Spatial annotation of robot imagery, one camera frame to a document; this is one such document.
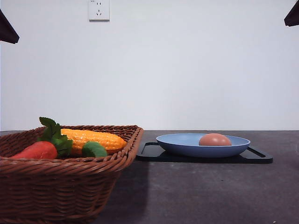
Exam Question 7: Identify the brown wicker basket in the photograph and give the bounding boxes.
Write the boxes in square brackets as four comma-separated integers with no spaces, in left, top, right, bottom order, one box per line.
[0,125,144,224]

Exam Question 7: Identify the blue plate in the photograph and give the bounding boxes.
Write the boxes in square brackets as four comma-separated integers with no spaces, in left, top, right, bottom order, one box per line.
[156,133,251,158]

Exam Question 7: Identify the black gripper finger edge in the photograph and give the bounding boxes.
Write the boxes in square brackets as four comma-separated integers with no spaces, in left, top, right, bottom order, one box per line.
[284,0,299,27]

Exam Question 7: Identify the black serving tray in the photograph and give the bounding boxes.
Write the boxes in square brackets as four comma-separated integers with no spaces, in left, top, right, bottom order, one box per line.
[136,142,273,164]

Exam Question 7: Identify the yellow toy corn cob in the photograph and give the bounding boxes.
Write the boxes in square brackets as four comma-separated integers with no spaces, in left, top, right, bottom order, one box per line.
[61,129,127,156]

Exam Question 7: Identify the white wall socket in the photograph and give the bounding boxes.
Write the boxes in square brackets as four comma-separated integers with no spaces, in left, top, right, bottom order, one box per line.
[89,0,110,22]

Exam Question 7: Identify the brown egg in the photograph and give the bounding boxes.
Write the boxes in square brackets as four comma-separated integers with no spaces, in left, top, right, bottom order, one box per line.
[199,133,232,146]

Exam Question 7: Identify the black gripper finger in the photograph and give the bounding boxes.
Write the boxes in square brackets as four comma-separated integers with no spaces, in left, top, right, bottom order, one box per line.
[0,9,20,44]

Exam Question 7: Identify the green toy cucumber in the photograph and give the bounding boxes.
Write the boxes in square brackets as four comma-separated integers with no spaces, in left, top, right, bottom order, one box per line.
[82,141,108,157]

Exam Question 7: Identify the orange toy carrot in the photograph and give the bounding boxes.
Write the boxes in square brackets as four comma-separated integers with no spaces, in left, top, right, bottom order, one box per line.
[11,117,73,160]

